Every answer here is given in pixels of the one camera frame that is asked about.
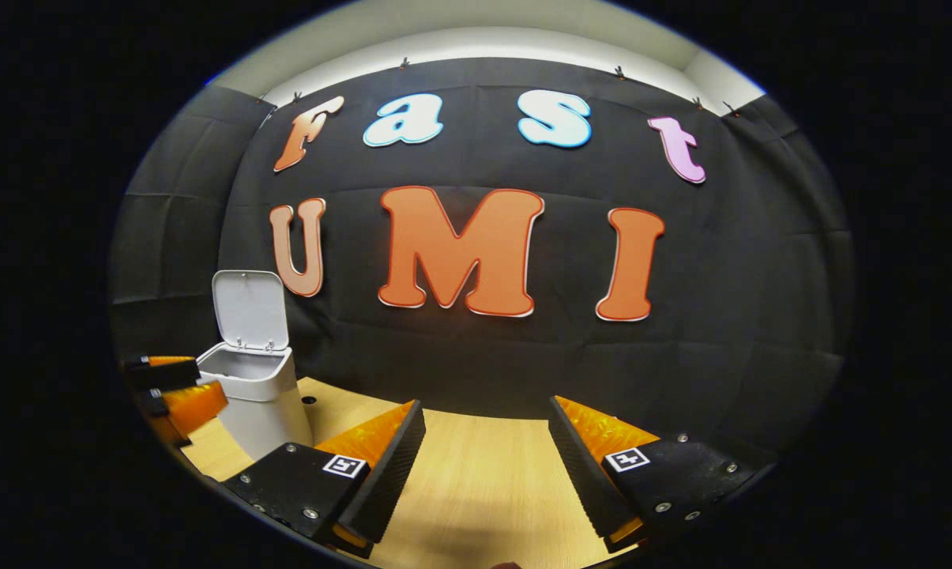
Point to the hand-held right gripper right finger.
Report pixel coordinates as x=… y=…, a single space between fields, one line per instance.
x=586 y=474

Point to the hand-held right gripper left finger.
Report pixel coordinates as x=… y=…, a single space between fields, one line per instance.
x=381 y=482

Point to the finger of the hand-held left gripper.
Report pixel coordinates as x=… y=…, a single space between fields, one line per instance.
x=159 y=374
x=191 y=407

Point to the white desktop garbage bin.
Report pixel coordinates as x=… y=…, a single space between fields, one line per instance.
x=266 y=411

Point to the wooden desktop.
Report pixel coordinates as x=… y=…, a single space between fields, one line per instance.
x=483 y=474

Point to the black backdrop cloth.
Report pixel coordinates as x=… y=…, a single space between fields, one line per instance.
x=681 y=356

